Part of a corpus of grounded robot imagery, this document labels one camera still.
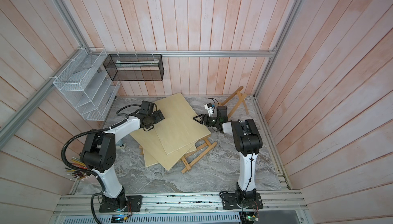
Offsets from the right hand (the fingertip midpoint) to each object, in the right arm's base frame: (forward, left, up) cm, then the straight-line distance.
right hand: (195, 119), depth 99 cm
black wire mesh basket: (+30, +43, +20) cm, 56 cm away
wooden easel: (+6, -28, +14) cm, 32 cm away
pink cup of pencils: (-39, +55, +9) cm, 68 cm away
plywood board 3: (-28, +25, -1) cm, 38 cm away
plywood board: (-8, +11, 0) cm, 13 cm away
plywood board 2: (-17, +26, +1) cm, 32 cm away
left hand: (-2, +24, +1) cm, 24 cm away
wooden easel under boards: (-27, +6, -2) cm, 28 cm away
